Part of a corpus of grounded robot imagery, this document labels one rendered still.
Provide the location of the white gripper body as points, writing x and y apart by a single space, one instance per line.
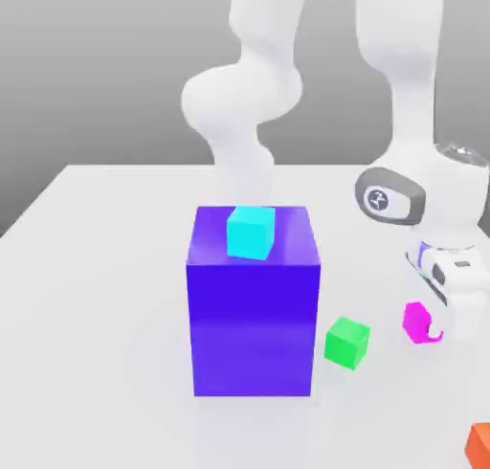
469 312

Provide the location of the small magenta cube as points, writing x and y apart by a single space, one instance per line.
415 321

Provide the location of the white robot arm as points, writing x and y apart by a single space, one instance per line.
245 93

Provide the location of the small green cube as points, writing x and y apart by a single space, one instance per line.
346 342

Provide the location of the small orange cube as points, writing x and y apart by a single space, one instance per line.
480 448

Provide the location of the small cyan cube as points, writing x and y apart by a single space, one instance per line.
249 233

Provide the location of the large purple box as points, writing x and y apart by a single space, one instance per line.
252 323

